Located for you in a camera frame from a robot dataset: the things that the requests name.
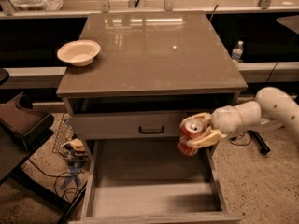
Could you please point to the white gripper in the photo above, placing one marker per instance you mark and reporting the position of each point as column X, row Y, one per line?
column 226, row 120

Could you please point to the red coke can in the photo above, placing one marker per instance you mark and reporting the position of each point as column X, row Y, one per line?
column 190, row 129

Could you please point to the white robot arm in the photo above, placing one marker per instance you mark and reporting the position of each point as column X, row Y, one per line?
column 270, row 109

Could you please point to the open middle drawer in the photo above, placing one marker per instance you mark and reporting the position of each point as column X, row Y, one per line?
column 149, row 181

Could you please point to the black metal stand leg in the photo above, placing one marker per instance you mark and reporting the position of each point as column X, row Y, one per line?
column 264, row 149

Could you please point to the grey cabinet with glossy top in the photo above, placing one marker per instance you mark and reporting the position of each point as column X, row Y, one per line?
column 152, row 61

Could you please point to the clear plastic water bottle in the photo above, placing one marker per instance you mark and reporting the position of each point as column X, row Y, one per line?
column 237, row 51

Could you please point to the small snack bag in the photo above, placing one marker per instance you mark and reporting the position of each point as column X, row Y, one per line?
column 74, row 149

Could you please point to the white bowl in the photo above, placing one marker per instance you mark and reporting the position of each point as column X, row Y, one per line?
column 79, row 53

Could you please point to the dark brown chair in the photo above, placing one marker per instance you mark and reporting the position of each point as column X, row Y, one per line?
column 23, row 131

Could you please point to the black drawer handle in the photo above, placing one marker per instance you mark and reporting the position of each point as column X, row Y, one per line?
column 143, row 130

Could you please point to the wire mesh basket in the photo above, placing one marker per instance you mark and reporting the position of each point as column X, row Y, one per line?
column 63, row 135

